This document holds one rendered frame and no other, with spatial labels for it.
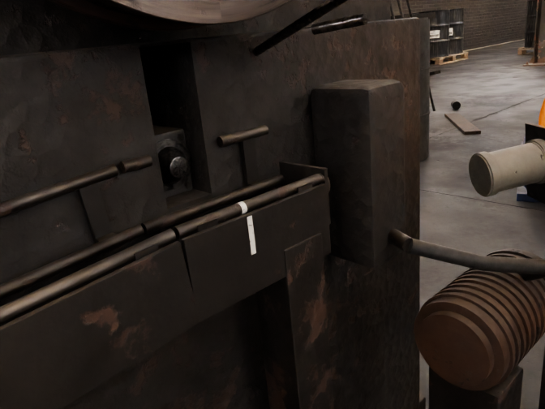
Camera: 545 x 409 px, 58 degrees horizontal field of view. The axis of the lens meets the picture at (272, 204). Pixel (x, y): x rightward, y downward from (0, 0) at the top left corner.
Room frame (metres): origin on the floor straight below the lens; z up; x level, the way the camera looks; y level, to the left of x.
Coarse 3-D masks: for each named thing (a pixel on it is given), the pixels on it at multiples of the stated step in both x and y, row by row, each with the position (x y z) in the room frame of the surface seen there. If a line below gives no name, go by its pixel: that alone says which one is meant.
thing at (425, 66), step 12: (420, 24) 3.07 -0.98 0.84; (420, 36) 3.07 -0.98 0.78; (420, 48) 3.07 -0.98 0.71; (420, 60) 3.07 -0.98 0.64; (420, 72) 3.07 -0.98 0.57; (420, 84) 3.07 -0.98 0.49; (420, 96) 3.07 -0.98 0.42; (420, 108) 3.07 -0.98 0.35; (420, 120) 3.07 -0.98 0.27; (420, 132) 3.07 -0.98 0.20; (420, 144) 3.07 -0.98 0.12; (420, 156) 3.07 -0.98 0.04
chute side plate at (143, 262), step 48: (192, 240) 0.40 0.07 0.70; (240, 240) 0.44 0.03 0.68; (288, 240) 0.48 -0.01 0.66; (96, 288) 0.34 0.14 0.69; (144, 288) 0.37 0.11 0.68; (192, 288) 0.40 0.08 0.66; (240, 288) 0.43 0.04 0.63; (0, 336) 0.30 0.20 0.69; (48, 336) 0.32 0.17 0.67; (96, 336) 0.34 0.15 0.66; (144, 336) 0.36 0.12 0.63; (0, 384) 0.29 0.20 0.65; (48, 384) 0.31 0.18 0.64; (96, 384) 0.33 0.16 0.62
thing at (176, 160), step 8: (160, 152) 0.54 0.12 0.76; (168, 152) 0.54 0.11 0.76; (176, 152) 0.54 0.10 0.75; (160, 160) 0.53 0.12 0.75; (168, 160) 0.53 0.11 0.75; (176, 160) 0.53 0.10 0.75; (184, 160) 0.54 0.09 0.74; (168, 168) 0.53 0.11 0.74; (176, 168) 0.53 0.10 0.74; (184, 168) 0.54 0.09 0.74; (168, 176) 0.53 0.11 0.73; (176, 176) 0.53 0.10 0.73
